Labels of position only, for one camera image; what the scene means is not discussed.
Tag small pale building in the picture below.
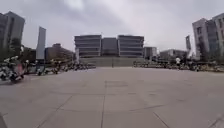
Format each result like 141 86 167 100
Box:
143 46 158 60

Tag pale grey tall building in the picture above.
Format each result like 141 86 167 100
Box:
191 12 224 62

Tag person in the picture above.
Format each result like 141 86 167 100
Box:
175 56 182 67

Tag low grey building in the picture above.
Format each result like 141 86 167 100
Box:
159 49 188 61

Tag tall pale slab sign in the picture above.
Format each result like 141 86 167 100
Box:
35 26 47 61

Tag grey stone steps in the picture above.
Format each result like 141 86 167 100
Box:
79 56 146 68

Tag dark green trees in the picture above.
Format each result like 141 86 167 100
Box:
0 37 37 64

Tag wide grey striped building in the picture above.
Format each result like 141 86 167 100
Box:
73 34 145 59

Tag low brown building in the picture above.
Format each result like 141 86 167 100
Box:
44 43 75 62

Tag row of parked scooters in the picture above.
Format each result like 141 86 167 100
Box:
0 55 97 83

